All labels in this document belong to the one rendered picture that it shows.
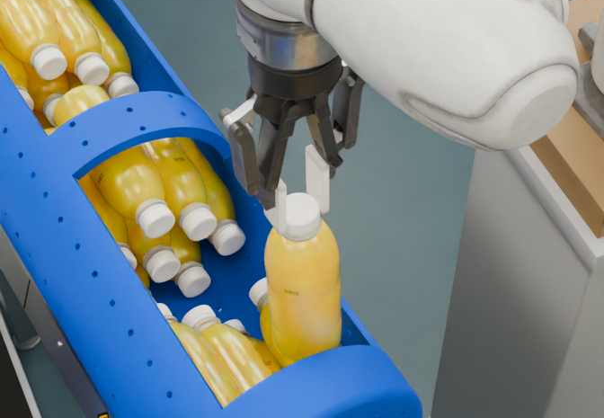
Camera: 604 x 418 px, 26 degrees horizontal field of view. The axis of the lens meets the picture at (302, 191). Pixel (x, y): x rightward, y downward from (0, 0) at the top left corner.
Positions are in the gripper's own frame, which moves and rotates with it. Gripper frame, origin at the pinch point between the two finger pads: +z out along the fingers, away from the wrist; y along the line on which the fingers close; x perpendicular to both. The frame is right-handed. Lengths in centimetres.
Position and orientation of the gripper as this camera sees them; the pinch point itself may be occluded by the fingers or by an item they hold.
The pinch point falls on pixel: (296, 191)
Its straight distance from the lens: 117.8
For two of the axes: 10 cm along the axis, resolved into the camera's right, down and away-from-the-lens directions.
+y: -8.5, 4.2, -3.1
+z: 0.0, 6.0, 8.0
